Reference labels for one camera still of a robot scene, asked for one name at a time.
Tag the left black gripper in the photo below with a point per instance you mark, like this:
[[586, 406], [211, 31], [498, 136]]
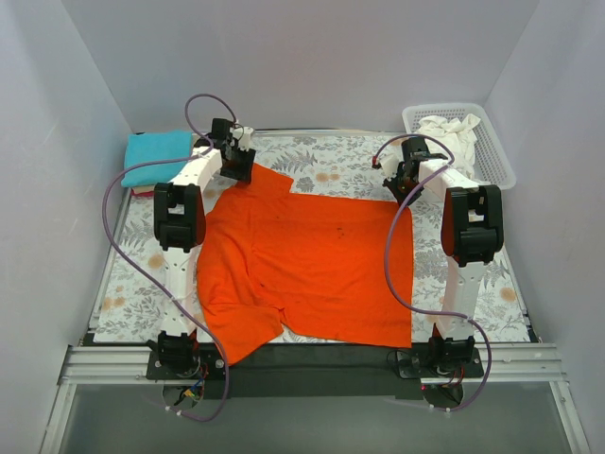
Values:
[[238, 166]]

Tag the folded cyan t shirt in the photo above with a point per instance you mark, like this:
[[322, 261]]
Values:
[[152, 147]]

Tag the white plastic basket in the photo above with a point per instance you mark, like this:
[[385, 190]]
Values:
[[491, 162]]

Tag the folded magenta t shirt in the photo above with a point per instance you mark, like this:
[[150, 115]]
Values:
[[144, 194]]

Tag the white t shirt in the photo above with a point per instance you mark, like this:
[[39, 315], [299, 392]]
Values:
[[458, 135]]

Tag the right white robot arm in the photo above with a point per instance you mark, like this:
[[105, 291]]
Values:
[[471, 234]]

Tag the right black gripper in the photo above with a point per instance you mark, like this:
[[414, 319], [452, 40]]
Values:
[[397, 184]]

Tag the aluminium frame rail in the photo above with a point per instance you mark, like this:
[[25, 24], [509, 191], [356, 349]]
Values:
[[512, 362]]

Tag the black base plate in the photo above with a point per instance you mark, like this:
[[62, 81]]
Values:
[[306, 370]]

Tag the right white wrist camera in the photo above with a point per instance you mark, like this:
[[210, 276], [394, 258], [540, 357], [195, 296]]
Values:
[[388, 164]]

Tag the orange t shirt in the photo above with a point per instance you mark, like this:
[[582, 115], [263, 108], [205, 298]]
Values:
[[337, 269]]

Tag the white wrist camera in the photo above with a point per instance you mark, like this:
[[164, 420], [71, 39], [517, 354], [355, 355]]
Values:
[[388, 164], [242, 136]]

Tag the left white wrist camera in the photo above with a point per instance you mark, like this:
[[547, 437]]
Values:
[[242, 136]]

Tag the floral table mat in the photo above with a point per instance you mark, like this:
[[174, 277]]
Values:
[[130, 308]]

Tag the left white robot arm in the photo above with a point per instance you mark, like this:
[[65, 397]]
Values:
[[180, 228]]

